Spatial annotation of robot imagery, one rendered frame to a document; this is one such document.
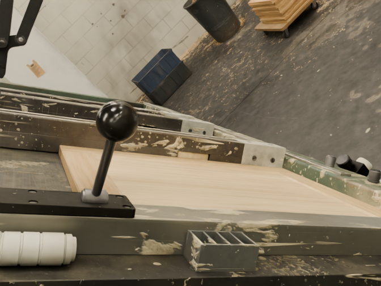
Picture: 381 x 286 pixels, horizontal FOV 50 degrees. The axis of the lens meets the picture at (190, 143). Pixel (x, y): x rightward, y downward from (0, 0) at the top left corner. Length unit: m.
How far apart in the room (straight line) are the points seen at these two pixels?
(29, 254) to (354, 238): 0.40
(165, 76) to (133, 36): 1.16
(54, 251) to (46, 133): 0.52
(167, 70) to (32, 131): 4.41
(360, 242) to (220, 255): 0.23
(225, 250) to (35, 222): 0.19
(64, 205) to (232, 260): 0.18
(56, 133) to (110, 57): 5.27
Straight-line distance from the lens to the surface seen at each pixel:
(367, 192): 0.90
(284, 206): 0.71
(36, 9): 0.49
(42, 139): 0.89
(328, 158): 1.06
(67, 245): 0.40
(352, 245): 0.60
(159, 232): 0.45
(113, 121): 0.36
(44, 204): 0.42
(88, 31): 6.10
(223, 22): 5.36
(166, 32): 6.29
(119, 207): 0.43
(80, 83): 4.73
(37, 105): 1.33
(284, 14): 4.16
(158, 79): 5.21
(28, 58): 4.70
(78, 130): 0.90
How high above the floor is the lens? 1.52
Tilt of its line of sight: 23 degrees down
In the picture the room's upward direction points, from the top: 45 degrees counter-clockwise
